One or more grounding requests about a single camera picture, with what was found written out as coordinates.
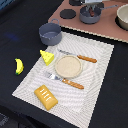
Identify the grey saucepan with handle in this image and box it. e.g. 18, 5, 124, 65
78, 4, 119, 25

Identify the black burner disc front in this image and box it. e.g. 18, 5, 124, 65
60, 9, 76, 19

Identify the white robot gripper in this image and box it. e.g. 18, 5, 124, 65
81, 0, 102, 9

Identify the black burner disc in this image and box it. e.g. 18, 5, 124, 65
69, 0, 82, 6
60, 9, 76, 19

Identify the black burner disc back left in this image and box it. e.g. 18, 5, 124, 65
69, 0, 82, 6

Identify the beige round plate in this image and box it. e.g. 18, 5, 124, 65
55, 55, 82, 78

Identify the knife with wooden handle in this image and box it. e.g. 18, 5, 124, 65
58, 49, 97, 63

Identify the grey pot on mat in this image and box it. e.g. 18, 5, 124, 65
39, 20, 62, 46

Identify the yellow toy banana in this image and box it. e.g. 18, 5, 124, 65
15, 58, 24, 75

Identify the yellow cheese wedge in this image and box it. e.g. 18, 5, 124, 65
40, 50, 54, 65

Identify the white woven placemat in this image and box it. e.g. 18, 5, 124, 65
11, 31, 115, 128

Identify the brown toy sausage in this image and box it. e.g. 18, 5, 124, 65
89, 8, 94, 17

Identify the fork with wooden handle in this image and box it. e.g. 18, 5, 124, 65
45, 72, 84, 89

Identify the beige bowl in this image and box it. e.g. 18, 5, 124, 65
117, 4, 128, 30

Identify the yellow toy bread loaf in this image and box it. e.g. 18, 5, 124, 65
34, 85, 58, 110

